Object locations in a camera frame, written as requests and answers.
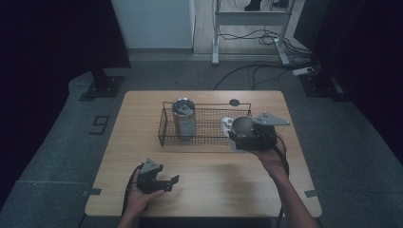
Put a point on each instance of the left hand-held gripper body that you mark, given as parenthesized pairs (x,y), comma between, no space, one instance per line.
(149,180)

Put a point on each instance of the dark curtain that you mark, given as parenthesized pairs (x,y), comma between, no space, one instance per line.
(364,63)
(47,47)

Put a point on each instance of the person's right hand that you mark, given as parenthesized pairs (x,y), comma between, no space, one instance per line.
(271,160)

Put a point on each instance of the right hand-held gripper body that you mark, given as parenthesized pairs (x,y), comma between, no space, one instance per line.
(261,134)

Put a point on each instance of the person's left hand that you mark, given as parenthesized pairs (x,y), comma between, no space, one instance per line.
(141,199)

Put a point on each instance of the steel tumbler with lid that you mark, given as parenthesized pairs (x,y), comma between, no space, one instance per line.
(184,118)

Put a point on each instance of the round black table grommet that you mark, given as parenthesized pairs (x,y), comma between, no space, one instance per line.
(234,102)

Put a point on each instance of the white cabinet panel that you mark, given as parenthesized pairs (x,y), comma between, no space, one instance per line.
(155,23)

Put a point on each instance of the black stand base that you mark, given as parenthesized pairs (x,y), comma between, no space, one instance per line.
(103,87)
(321,84)

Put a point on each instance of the white power strip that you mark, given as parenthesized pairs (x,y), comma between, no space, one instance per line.
(303,71)

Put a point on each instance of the white desk frame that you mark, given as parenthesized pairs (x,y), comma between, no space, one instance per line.
(250,18)

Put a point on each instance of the white steel mug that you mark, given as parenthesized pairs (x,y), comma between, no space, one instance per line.
(228,126)

